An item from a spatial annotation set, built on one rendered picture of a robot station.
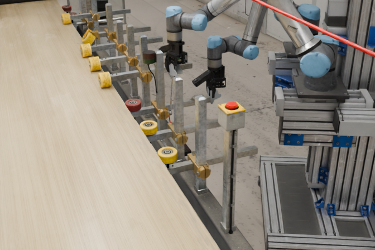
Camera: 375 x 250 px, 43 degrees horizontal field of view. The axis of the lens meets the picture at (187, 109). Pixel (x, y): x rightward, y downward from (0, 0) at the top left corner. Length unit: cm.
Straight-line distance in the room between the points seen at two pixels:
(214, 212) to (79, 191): 54
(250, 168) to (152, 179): 176
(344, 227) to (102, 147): 139
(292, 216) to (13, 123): 154
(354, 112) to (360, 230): 77
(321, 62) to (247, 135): 196
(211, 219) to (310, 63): 74
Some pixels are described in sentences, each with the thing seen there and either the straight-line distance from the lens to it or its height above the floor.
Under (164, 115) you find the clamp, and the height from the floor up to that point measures 85.
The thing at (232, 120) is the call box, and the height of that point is 119.
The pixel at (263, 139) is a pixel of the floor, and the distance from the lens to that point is 385.
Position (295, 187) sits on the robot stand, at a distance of 298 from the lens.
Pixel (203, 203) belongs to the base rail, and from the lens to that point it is 200.
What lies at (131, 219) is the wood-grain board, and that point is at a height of 90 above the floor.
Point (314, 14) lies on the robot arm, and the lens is 262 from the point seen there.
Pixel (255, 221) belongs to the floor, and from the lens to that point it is 303.
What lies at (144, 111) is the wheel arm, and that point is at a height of 85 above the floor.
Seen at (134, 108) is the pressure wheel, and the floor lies 89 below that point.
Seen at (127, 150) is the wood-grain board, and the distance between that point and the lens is 199.
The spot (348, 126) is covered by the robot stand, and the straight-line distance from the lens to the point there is 218.
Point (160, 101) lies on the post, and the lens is 235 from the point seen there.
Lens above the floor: 194
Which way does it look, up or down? 27 degrees down
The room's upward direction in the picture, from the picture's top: 1 degrees counter-clockwise
